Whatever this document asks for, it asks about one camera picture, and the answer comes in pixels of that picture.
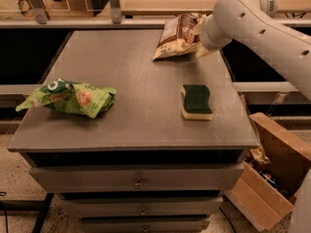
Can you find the green rice chip bag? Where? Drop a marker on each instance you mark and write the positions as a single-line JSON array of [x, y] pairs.
[[71, 98]]

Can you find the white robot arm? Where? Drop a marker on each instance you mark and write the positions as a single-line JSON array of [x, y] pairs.
[[251, 23]]

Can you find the green and yellow sponge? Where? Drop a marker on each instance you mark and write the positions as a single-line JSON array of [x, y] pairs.
[[196, 102]]

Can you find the brown chip bag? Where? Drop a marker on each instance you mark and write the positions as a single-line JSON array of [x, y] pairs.
[[180, 36]]

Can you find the middle metal shelf bracket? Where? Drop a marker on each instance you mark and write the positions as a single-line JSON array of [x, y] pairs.
[[116, 11]]

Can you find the colourful package on shelf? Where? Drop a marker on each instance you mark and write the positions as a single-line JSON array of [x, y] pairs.
[[25, 8]]

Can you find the metal shelf bracket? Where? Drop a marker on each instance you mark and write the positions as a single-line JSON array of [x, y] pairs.
[[116, 11], [39, 11]]

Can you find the left metal shelf bracket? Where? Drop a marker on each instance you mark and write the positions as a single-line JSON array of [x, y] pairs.
[[39, 11]]

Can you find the open cardboard box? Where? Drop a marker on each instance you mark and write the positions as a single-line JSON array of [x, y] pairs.
[[265, 193]]

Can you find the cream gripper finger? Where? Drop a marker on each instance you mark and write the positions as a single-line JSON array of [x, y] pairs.
[[202, 52]]

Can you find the grey drawer cabinet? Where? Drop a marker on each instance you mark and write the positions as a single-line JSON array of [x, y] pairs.
[[92, 163]]

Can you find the top drawer knob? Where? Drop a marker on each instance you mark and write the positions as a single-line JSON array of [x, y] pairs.
[[138, 184]]

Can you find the snack packet in box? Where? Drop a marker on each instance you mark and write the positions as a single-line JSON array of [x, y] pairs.
[[259, 156]]

